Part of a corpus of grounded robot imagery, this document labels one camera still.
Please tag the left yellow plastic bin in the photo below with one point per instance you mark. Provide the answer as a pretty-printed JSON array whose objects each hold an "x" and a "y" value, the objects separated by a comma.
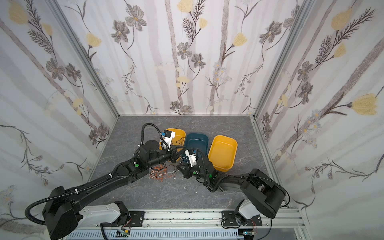
[{"x": 178, "y": 140}]

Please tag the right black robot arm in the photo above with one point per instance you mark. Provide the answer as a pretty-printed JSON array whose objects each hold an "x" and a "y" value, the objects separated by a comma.
[{"x": 264, "y": 193}]

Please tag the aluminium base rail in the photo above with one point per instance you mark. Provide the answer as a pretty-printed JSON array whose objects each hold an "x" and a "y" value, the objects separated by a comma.
[{"x": 287, "y": 225}]

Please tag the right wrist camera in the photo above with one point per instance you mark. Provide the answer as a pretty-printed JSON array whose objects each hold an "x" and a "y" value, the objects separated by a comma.
[{"x": 192, "y": 156}]

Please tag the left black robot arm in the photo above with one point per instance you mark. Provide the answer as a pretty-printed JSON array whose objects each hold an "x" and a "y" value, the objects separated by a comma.
[{"x": 61, "y": 211}]

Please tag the right yellow plastic bin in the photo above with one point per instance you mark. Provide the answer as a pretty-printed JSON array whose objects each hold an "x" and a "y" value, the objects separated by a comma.
[{"x": 223, "y": 152}]

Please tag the teal plastic bin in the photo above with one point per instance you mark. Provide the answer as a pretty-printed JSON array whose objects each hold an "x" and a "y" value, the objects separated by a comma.
[{"x": 197, "y": 141}]

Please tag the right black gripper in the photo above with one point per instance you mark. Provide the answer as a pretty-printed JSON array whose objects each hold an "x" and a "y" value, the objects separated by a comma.
[{"x": 186, "y": 169}]

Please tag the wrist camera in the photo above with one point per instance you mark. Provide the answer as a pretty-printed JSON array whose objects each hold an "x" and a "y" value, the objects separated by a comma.
[
  {"x": 192, "y": 156},
  {"x": 166, "y": 139}
]

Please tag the white vented cable duct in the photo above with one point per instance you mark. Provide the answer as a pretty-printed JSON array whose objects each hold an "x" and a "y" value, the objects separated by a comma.
[{"x": 188, "y": 234}]

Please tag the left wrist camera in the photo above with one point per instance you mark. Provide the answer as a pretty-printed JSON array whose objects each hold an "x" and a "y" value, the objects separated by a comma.
[{"x": 166, "y": 139}]

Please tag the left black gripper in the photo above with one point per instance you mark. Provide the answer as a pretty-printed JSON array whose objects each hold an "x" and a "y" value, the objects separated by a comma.
[{"x": 173, "y": 154}]

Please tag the yellow plastic bin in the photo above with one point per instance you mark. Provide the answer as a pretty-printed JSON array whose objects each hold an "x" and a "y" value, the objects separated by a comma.
[
  {"x": 223, "y": 152},
  {"x": 178, "y": 140}
]

